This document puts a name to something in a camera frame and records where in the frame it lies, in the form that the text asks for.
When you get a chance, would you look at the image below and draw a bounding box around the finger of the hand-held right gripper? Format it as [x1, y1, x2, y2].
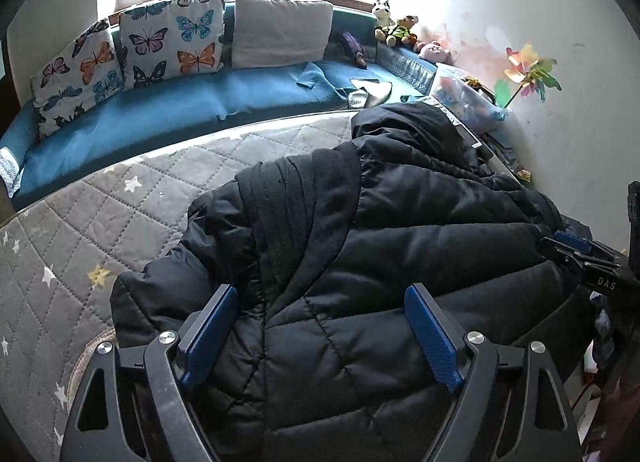
[539, 237, 621, 273]
[554, 230, 628, 259]

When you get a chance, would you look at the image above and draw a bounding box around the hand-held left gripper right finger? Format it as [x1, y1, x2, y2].
[404, 283, 583, 462]

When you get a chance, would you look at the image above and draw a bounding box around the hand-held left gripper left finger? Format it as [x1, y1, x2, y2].
[60, 284, 240, 462]

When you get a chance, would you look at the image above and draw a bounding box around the black puffer jacket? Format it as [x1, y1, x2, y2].
[109, 102, 596, 462]

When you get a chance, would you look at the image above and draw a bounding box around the grey star quilted cover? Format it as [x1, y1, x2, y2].
[0, 109, 361, 462]

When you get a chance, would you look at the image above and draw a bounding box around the colourful pinwheel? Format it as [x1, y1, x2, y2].
[492, 43, 563, 110]

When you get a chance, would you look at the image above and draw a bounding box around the clear plastic toy box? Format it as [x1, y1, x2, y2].
[429, 64, 513, 135]

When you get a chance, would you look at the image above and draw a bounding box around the blue sofa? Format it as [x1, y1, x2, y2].
[0, 2, 441, 213]

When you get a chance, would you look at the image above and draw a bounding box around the pink plush toy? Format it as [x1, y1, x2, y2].
[415, 39, 453, 65]

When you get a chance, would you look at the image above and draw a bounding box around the white patterned cloth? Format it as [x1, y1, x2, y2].
[346, 82, 396, 110]

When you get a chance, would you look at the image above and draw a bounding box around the brown bear plush toy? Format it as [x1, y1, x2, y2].
[387, 15, 420, 47]

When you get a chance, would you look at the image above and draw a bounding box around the purple umbrella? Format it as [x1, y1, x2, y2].
[341, 30, 368, 68]

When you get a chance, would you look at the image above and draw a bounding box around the black white plush toy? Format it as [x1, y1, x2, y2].
[371, 0, 398, 42]

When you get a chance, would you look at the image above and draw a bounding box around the butterfly print pillow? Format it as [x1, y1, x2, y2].
[30, 16, 123, 139]
[118, 0, 227, 90]

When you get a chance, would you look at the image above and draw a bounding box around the plain white pillow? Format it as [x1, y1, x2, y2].
[231, 0, 334, 70]

